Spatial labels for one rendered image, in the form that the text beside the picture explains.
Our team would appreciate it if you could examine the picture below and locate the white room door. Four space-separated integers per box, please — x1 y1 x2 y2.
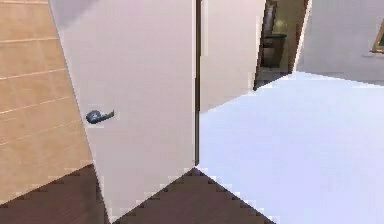
48 0 197 224

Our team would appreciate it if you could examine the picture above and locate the dark cabinet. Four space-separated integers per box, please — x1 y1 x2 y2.
260 32 288 70

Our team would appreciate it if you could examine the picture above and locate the wooden framed picture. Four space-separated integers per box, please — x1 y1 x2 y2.
370 18 384 55

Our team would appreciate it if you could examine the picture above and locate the dark grey door handle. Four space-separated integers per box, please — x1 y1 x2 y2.
85 109 116 125

